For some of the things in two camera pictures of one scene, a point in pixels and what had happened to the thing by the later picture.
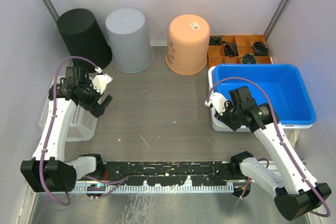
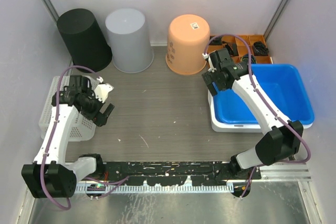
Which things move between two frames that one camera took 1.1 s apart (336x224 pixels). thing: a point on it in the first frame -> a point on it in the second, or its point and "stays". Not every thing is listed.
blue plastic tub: [283, 83] stays
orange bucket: [188, 44] stays
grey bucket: [130, 47] stays
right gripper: [224, 118] -> [211, 77]
